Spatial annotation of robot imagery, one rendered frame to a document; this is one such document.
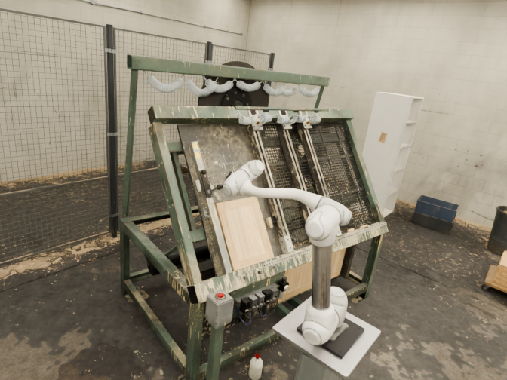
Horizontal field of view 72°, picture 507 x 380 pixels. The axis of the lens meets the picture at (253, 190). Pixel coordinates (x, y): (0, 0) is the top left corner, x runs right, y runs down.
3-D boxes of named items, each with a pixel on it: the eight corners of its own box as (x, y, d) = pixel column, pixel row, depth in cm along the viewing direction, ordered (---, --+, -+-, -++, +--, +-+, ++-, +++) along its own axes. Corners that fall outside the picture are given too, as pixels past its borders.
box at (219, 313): (215, 330, 204) (217, 305, 198) (204, 318, 213) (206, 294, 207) (231, 323, 212) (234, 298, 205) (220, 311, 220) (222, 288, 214)
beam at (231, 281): (191, 304, 224) (198, 304, 215) (186, 286, 225) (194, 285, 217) (379, 234, 361) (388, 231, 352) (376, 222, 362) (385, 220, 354)
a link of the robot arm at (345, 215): (327, 191, 194) (318, 198, 183) (357, 206, 186) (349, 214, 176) (320, 211, 200) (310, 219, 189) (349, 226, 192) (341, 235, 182)
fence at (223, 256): (223, 274, 236) (226, 274, 233) (188, 143, 250) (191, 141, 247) (229, 272, 240) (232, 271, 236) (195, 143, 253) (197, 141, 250)
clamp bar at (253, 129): (281, 254, 270) (302, 249, 251) (240, 113, 287) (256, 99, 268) (290, 251, 276) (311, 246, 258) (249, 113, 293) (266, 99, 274)
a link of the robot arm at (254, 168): (245, 162, 219) (232, 173, 211) (259, 153, 207) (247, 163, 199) (255, 176, 221) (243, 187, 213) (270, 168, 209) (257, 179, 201)
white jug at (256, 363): (253, 383, 261) (256, 363, 255) (245, 373, 268) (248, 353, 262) (263, 377, 268) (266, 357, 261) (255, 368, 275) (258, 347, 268)
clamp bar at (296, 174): (310, 244, 291) (331, 240, 272) (270, 113, 308) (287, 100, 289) (318, 241, 297) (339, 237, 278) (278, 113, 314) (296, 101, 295)
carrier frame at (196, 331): (189, 396, 245) (197, 298, 217) (120, 291, 343) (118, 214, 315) (367, 297, 381) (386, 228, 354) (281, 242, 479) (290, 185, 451)
